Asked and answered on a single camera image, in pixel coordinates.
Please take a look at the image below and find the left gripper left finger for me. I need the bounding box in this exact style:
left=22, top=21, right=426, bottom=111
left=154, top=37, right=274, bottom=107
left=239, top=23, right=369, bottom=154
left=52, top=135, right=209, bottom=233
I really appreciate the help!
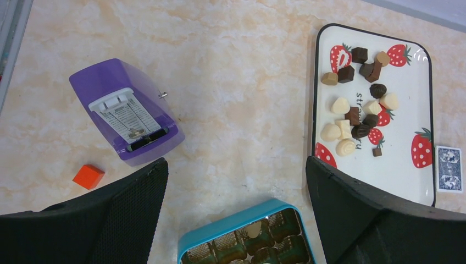
left=1, top=158, right=169, bottom=263

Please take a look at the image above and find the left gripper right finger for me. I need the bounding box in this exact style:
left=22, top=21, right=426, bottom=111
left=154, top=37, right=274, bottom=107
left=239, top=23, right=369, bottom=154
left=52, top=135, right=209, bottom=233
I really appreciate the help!
left=306, top=156, right=465, bottom=263

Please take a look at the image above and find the white shell chocolate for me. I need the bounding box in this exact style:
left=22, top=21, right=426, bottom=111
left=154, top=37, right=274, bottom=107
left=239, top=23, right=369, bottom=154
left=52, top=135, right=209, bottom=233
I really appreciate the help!
left=336, top=139, right=356, bottom=157

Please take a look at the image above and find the teal chocolate box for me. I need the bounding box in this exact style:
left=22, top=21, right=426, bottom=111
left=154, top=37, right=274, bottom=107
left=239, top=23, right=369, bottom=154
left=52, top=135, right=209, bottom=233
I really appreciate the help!
left=177, top=199, right=315, bottom=263

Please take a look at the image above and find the dark leaf chocolate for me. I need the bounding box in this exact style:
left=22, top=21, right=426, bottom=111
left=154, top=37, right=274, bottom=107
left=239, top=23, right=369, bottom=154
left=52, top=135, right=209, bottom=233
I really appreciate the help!
left=351, top=124, right=371, bottom=139

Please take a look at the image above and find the white heart chocolate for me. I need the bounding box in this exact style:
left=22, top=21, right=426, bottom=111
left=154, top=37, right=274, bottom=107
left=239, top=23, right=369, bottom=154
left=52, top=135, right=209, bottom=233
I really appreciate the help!
left=320, top=124, right=341, bottom=142
left=330, top=97, right=351, bottom=114

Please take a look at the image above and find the white square chocolate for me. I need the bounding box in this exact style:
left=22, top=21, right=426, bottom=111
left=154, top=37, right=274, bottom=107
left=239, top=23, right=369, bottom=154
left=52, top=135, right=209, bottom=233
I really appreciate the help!
left=335, top=119, right=352, bottom=140

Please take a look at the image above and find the dark oval chocolate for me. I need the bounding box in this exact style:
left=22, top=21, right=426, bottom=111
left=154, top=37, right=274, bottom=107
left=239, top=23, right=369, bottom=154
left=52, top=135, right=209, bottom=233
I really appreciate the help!
left=362, top=114, right=379, bottom=128

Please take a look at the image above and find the brown rectangular chocolate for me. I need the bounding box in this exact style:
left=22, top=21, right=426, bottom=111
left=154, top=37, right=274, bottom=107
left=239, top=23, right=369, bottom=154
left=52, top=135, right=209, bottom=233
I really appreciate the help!
left=345, top=107, right=360, bottom=126

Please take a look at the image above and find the white cube chocolate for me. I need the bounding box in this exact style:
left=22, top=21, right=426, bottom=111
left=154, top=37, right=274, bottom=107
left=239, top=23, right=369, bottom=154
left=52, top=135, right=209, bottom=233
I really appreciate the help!
left=362, top=100, right=382, bottom=115

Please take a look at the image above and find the white heart chocolate upper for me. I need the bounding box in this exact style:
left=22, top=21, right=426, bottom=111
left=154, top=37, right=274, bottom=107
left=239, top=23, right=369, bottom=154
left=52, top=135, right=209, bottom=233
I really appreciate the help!
left=330, top=97, right=351, bottom=114

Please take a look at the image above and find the tan heart chocolate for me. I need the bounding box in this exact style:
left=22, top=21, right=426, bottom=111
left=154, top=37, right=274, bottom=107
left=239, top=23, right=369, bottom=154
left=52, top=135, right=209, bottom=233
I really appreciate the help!
left=321, top=72, right=339, bottom=86

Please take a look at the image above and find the dark square chocolate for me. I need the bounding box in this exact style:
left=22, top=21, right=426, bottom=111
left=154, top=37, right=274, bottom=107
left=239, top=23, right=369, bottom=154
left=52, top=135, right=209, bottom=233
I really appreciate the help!
left=351, top=47, right=368, bottom=64

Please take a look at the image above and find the orange cube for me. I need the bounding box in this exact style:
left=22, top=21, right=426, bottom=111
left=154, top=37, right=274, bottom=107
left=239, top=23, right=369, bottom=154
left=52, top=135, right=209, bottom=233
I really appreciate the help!
left=73, top=164, right=105, bottom=190

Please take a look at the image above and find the purple metronome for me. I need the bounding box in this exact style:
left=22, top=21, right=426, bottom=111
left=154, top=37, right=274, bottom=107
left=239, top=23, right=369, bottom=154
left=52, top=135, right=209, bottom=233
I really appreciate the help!
left=69, top=58, right=185, bottom=167

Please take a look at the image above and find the blue playing card deck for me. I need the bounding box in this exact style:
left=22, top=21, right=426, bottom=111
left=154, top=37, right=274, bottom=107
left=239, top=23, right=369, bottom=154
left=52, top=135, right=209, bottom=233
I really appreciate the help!
left=435, top=145, right=464, bottom=193

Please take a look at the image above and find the strawberry pattern white tray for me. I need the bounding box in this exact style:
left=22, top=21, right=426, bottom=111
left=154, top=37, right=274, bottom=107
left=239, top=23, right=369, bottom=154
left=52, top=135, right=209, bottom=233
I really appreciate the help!
left=309, top=23, right=436, bottom=206

